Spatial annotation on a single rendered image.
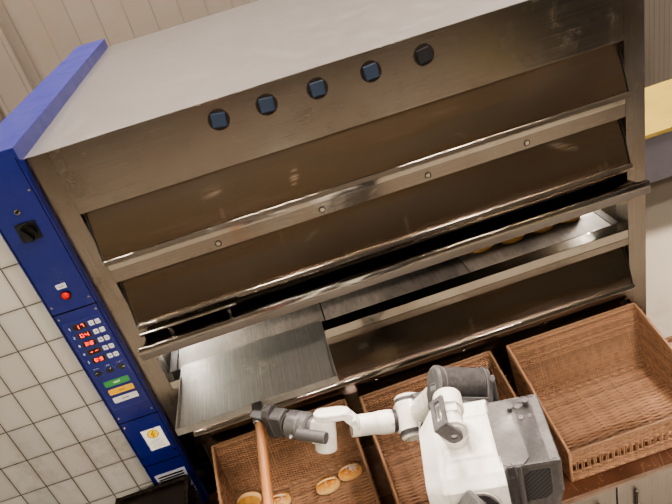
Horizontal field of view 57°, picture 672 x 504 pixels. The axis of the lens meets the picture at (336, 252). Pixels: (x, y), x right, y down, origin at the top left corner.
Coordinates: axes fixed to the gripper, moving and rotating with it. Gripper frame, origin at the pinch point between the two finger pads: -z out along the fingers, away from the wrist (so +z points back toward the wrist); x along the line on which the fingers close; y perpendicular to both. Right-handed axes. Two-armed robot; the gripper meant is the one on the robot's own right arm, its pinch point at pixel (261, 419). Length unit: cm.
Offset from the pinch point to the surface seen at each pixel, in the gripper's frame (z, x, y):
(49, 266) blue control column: -58, 58, 0
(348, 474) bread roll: 4, -57, -25
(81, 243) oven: -50, 60, -9
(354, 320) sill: 11, -2, -52
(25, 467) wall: -98, -17, 25
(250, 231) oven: -9, 46, -38
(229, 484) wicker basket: -39, -52, -7
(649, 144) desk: 103, -59, -309
